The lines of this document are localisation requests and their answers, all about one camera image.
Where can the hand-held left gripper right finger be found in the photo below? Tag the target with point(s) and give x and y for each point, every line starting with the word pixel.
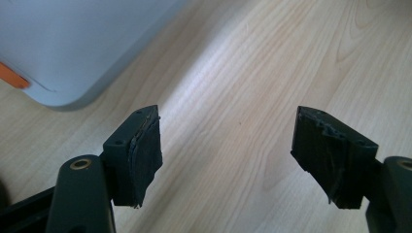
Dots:
pixel 327 158

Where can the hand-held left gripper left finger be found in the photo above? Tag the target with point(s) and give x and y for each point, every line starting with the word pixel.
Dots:
pixel 142 161

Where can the white shoe rack orange posts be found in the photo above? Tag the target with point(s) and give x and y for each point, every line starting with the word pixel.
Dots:
pixel 71 45

